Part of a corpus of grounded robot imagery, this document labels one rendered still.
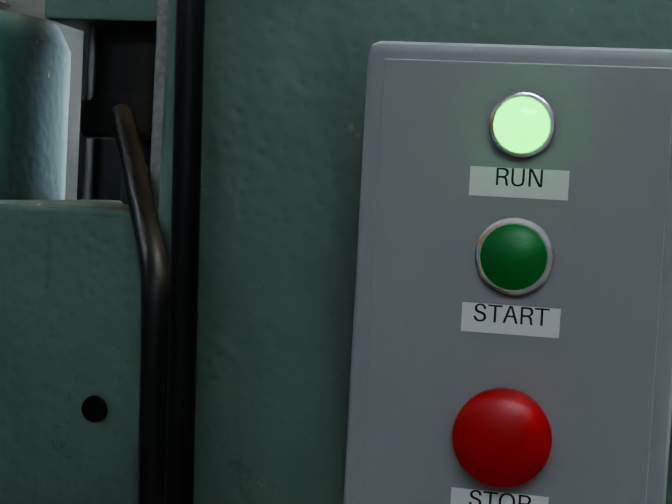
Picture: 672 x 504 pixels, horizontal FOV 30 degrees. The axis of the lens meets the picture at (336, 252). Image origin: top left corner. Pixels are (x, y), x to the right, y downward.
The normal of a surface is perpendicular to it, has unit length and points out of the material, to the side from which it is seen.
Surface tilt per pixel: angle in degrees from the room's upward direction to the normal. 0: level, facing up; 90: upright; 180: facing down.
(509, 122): 90
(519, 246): 87
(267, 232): 90
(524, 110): 86
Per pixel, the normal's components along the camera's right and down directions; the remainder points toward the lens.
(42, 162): 0.96, 0.07
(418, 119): -0.20, 0.04
